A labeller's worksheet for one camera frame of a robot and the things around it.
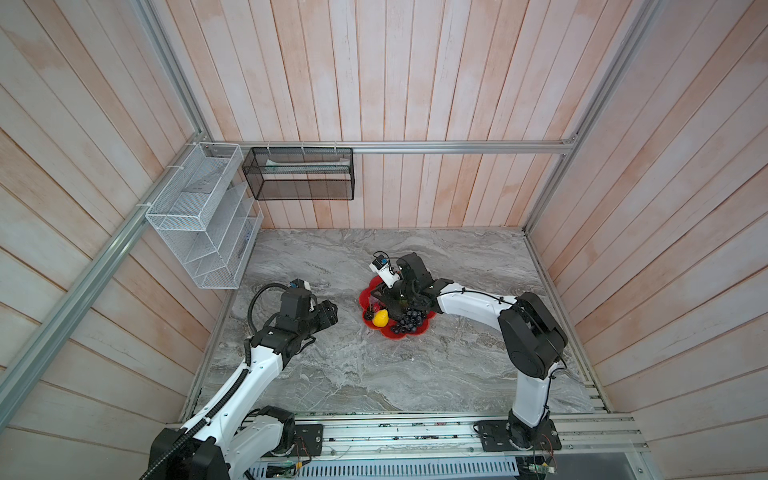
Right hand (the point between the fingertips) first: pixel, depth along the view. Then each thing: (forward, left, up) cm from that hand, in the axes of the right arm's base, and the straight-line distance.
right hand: (374, 288), depth 91 cm
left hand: (-11, +12, +2) cm, 17 cm away
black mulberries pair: (-7, +1, -4) cm, 8 cm away
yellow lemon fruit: (-8, -2, -5) cm, 9 cm away
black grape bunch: (-9, -11, -4) cm, 15 cm away
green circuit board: (-46, +20, -10) cm, 52 cm away
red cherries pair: (-6, -18, -4) cm, 19 cm away
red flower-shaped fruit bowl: (-2, +2, -4) cm, 5 cm away
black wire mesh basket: (+38, +27, +16) cm, 49 cm away
